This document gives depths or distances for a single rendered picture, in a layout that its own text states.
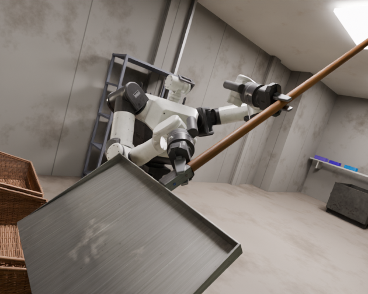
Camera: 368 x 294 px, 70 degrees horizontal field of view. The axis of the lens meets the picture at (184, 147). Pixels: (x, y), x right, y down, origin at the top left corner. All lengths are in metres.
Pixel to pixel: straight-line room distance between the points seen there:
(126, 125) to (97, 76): 2.89
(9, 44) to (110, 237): 3.19
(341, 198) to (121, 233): 6.88
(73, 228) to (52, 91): 3.12
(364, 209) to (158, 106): 6.45
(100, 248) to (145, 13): 3.87
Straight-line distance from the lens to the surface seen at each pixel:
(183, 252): 0.57
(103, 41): 3.96
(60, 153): 3.99
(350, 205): 7.29
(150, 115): 1.15
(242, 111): 1.35
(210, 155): 0.75
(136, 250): 0.61
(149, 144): 0.94
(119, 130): 1.06
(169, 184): 0.69
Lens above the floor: 1.38
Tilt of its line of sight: 8 degrees down
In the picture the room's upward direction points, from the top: 17 degrees clockwise
